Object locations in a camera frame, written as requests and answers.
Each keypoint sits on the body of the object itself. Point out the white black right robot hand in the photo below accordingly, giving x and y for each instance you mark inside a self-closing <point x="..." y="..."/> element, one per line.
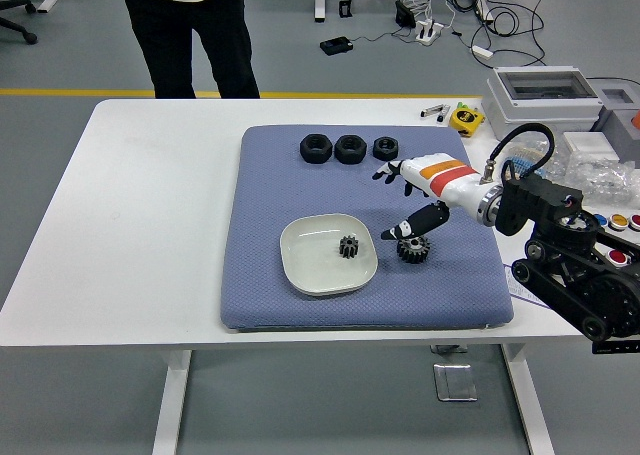
<point x="445" y="180"/>

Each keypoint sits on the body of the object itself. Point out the large dark metal gear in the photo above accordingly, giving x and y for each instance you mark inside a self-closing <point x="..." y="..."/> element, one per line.
<point x="415" y="254"/>

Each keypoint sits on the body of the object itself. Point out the small dark metal gear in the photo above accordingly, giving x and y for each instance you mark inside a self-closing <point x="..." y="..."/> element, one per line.
<point x="350" y="248"/>

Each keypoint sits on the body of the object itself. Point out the small black hex nut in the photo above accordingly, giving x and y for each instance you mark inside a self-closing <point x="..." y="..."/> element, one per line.
<point x="378" y="154"/>

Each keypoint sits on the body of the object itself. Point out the large black hex nut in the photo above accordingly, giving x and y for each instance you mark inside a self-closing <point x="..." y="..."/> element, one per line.
<point x="342" y="156"/>
<point x="307" y="155"/>

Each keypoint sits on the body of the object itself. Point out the small white box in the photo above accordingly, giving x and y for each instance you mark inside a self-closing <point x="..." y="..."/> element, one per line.
<point x="585" y="142"/>

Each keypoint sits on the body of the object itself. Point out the black box with plugs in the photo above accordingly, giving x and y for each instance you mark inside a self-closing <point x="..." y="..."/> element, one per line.
<point x="404" y="14"/>

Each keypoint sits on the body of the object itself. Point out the grey box with orange button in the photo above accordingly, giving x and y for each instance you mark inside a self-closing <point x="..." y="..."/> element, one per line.
<point x="617" y="125"/>

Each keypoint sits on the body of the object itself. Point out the white grey control box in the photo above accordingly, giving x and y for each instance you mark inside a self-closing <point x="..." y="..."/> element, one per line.
<point x="627" y="240"/>

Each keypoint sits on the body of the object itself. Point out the yellow tape measure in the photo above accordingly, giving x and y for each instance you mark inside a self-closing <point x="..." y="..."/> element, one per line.
<point x="466" y="121"/>

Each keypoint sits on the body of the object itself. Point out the silver black marker pen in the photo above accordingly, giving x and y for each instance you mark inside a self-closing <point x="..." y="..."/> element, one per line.
<point x="434" y="110"/>

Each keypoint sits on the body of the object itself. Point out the small green object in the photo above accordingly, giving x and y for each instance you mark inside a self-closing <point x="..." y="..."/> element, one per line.
<point x="464" y="106"/>

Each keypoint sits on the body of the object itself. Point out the blue resistor tape bundle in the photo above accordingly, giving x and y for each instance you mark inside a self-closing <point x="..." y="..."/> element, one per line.
<point x="522" y="151"/>

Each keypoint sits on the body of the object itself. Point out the blue-grey quilted mat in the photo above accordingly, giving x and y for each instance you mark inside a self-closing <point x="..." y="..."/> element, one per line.
<point x="425" y="300"/>

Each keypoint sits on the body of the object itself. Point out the white power adapter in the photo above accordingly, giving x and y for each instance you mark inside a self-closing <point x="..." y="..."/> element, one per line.
<point x="482" y="52"/>

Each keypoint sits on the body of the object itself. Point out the white power strip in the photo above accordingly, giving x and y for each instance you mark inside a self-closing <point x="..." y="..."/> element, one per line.
<point x="429" y="31"/>

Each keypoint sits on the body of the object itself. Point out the crumpled clear plastic bags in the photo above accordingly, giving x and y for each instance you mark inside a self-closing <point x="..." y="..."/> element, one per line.
<point x="600" y="175"/>

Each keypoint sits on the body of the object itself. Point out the white square dish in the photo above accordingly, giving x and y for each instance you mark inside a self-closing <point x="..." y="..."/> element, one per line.
<point x="310" y="260"/>

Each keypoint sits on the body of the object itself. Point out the black flat device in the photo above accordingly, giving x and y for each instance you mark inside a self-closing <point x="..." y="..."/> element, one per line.
<point x="336" y="45"/>

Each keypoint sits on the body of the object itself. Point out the metal floor plate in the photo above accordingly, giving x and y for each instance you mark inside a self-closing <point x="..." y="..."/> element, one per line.
<point x="454" y="381"/>

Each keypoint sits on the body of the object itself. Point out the white table leg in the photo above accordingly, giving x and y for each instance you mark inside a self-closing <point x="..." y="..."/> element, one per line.
<point x="170" y="405"/>
<point x="525" y="400"/>

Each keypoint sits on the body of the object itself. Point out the black table control panel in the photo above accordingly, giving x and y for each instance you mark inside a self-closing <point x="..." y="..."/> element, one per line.
<point x="615" y="348"/>

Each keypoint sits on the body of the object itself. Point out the person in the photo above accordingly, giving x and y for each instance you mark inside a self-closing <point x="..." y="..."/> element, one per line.
<point x="170" y="35"/>

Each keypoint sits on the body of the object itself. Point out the black office chair base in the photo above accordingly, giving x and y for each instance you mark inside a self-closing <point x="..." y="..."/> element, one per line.
<point x="31" y="38"/>

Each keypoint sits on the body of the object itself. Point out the grey enclosure with clear lid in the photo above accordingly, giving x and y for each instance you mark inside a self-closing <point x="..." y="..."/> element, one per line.
<point x="500" y="110"/>

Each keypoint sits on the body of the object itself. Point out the small black bracket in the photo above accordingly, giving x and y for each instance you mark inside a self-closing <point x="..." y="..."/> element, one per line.
<point x="345" y="9"/>

